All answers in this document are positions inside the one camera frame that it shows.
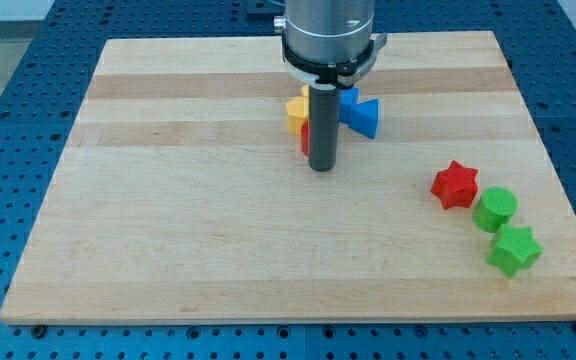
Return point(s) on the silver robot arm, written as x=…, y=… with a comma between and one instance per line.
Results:
x=329, y=44

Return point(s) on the red star block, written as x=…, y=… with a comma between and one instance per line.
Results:
x=456, y=186

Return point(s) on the green star block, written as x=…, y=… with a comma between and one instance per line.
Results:
x=513, y=249

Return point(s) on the red block behind pointer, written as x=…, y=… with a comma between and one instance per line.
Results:
x=304, y=136

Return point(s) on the yellow block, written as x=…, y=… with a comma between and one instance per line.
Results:
x=297, y=110

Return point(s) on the dark grey cylindrical pointer tool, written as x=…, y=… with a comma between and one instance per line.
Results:
x=324, y=108

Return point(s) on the blue bow-shaped block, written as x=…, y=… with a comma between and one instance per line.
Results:
x=362, y=117

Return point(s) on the wooden board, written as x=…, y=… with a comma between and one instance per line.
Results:
x=182, y=198

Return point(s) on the green cylinder block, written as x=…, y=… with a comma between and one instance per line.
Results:
x=496, y=206

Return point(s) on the blue perforated table plate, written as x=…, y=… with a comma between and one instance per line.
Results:
x=40, y=102

